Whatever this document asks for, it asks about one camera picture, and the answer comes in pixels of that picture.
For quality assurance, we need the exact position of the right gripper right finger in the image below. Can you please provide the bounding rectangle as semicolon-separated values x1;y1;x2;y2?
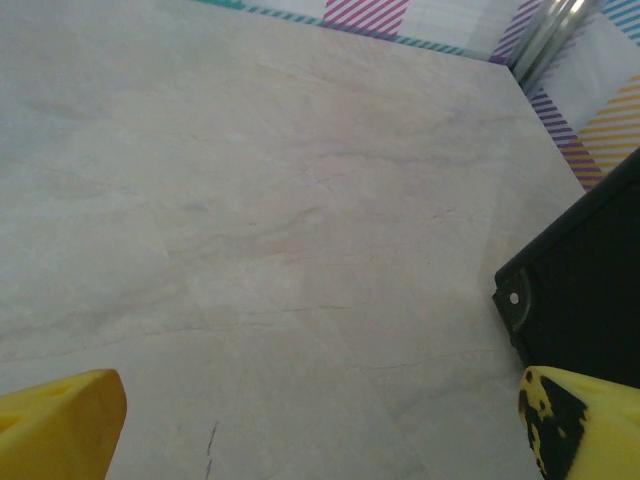
516;364;640;480

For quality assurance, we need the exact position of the aluminium frame post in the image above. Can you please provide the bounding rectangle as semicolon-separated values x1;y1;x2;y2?
506;0;602;85

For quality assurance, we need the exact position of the black hard case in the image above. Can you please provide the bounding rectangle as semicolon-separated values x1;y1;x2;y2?
491;147;640;390

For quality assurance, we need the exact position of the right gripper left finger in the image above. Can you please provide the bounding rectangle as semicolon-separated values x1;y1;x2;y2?
0;368;127;480

